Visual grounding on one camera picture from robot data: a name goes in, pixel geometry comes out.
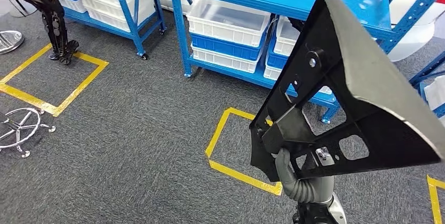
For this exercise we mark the black humanoid robot legs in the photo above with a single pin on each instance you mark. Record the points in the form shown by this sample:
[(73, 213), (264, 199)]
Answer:
[(52, 17)]

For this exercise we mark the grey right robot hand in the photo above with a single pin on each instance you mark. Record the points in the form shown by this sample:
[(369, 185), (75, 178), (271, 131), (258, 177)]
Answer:
[(309, 189)]

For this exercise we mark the black plastic mounting plate part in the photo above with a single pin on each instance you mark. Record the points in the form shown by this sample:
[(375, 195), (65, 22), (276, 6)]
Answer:
[(365, 76)]

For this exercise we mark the chrome stool base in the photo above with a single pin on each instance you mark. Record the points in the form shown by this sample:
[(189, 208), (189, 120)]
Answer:
[(21, 125)]

